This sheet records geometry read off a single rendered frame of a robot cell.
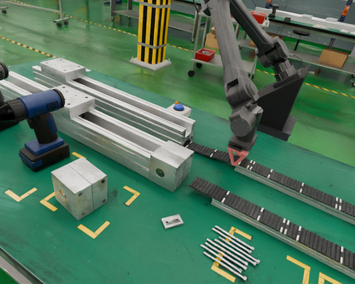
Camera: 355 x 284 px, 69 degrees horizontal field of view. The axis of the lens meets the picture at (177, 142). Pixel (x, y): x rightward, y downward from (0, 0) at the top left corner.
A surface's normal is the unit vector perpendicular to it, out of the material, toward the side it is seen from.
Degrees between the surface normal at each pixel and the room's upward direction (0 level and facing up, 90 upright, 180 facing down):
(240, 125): 90
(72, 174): 0
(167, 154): 0
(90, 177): 0
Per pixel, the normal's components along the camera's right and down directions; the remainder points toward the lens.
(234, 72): -0.72, -0.09
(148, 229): 0.13, -0.82
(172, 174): -0.51, 0.43
